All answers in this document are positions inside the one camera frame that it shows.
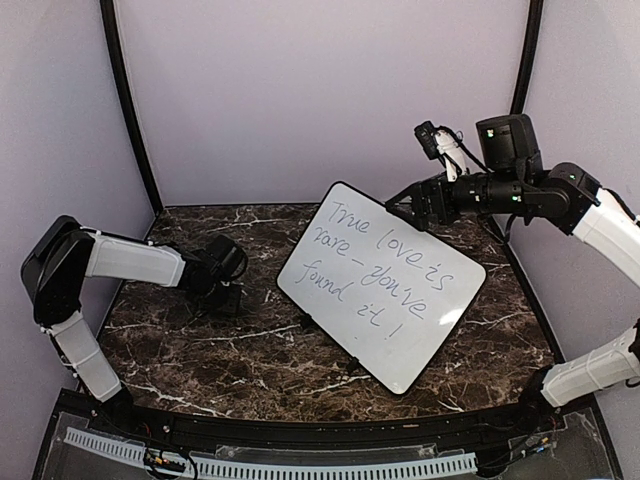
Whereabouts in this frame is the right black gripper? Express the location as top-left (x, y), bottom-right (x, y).
top-left (385, 169), bottom-right (528, 230)

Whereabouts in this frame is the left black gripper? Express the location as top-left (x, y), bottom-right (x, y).
top-left (191, 279), bottom-right (241, 316)

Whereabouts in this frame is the white whiteboard black frame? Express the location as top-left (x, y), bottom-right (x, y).
top-left (277, 182), bottom-right (487, 395)

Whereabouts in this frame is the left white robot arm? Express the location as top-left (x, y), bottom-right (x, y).
top-left (20, 215), bottom-right (248, 436)

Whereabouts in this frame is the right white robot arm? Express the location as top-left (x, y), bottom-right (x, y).
top-left (385, 114), bottom-right (639, 434)

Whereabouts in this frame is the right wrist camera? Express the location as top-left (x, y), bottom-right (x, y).
top-left (414, 121), bottom-right (470, 182)

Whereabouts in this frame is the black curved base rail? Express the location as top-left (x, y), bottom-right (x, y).
top-left (58, 391), bottom-right (603, 459)

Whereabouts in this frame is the right black frame post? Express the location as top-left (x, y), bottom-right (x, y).
top-left (510, 0), bottom-right (544, 114)

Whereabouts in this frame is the black frame post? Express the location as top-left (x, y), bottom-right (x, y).
top-left (99, 0), bottom-right (164, 216)
top-left (510, 0), bottom-right (544, 114)

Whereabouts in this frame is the grey slotted cable duct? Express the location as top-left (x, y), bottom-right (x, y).
top-left (64, 427), bottom-right (478, 479)

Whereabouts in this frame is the left black frame post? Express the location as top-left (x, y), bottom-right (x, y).
top-left (99, 0), bottom-right (164, 216)

